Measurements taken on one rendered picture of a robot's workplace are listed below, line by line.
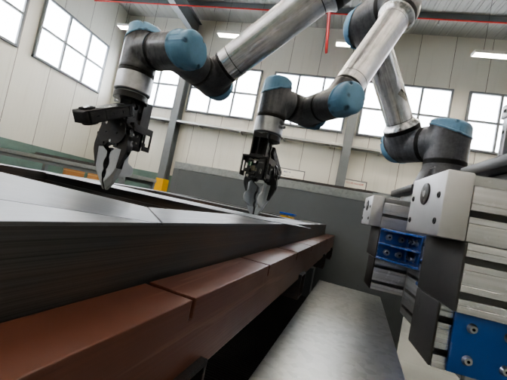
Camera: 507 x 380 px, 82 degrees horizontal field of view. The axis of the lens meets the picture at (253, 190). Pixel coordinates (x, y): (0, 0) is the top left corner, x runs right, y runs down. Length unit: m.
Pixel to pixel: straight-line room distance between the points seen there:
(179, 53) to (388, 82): 0.68
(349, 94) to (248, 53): 0.24
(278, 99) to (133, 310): 0.65
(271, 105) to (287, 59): 10.35
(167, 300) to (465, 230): 0.38
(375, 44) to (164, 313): 0.76
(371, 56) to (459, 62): 10.85
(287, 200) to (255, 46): 0.92
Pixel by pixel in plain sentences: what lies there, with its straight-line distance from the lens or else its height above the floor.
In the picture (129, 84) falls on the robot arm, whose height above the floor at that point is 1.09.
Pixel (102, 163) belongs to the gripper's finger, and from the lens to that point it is 0.69.
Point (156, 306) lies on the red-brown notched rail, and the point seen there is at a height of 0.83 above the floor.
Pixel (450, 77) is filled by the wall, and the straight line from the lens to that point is 11.38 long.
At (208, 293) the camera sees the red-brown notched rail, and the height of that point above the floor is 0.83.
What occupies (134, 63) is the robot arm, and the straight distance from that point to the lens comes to 0.71.
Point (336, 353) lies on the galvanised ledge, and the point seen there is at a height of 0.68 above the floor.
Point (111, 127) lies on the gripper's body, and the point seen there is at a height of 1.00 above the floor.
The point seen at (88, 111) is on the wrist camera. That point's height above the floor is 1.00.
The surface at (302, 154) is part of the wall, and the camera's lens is 9.91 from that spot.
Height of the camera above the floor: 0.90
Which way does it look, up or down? 3 degrees up
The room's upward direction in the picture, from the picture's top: 11 degrees clockwise
